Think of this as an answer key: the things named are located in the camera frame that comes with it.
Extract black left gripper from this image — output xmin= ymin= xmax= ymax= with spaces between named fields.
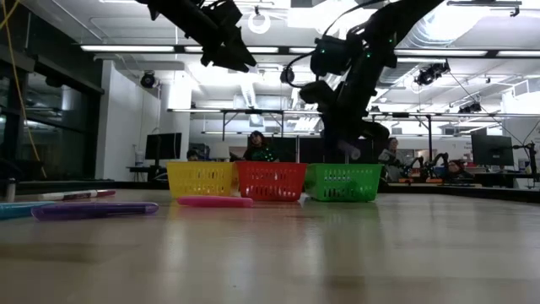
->
xmin=198 ymin=23 xmax=257 ymax=73

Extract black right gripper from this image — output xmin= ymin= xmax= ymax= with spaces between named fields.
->
xmin=298 ymin=79 xmax=392 ymax=165

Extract lavender Sharpie highlighter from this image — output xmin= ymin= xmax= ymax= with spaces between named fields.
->
xmin=338 ymin=140 xmax=363 ymax=161

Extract round white ceiling lamp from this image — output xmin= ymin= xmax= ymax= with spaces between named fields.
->
xmin=246 ymin=8 xmax=272 ymax=35

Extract green plastic basket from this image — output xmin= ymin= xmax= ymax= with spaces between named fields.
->
xmin=303 ymin=163 xmax=384 ymax=203

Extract black partition panels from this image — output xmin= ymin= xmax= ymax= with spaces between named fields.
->
xmin=269 ymin=136 xmax=381 ymax=165

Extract red plastic basket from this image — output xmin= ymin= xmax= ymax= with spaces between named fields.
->
xmin=235 ymin=161 xmax=308 ymax=203

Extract black overhead light beam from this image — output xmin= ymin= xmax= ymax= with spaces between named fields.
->
xmin=78 ymin=41 xmax=540 ymax=59

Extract black computer monitor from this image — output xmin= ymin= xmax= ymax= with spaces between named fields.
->
xmin=144 ymin=132 xmax=183 ymax=160
xmin=471 ymin=133 xmax=515 ymax=168

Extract yellow plastic basket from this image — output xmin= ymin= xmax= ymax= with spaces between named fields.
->
xmin=166 ymin=161 xmax=237 ymax=199

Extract pink highlighter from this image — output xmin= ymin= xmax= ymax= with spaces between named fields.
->
xmin=175 ymin=195 xmax=256 ymax=209

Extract dark purple marker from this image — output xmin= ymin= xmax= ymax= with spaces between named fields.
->
xmin=30 ymin=201 xmax=160 ymax=222

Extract maroon Expo marker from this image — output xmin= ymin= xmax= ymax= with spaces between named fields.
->
xmin=37 ymin=189 xmax=117 ymax=202

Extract thin yellow pole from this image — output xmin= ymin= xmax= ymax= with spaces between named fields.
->
xmin=0 ymin=0 xmax=48 ymax=179

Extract small white bottle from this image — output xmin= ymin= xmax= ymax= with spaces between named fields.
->
xmin=4 ymin=176 xmax=18 ymax=203

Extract dark teal highlighter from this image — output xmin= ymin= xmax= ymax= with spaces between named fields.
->
xmin=0 ymin=201 xmax=56 ymax=220

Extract black background workstation frame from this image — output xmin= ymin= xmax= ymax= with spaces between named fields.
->
xmin=220 ymin=108 xmax=434 ymax=164

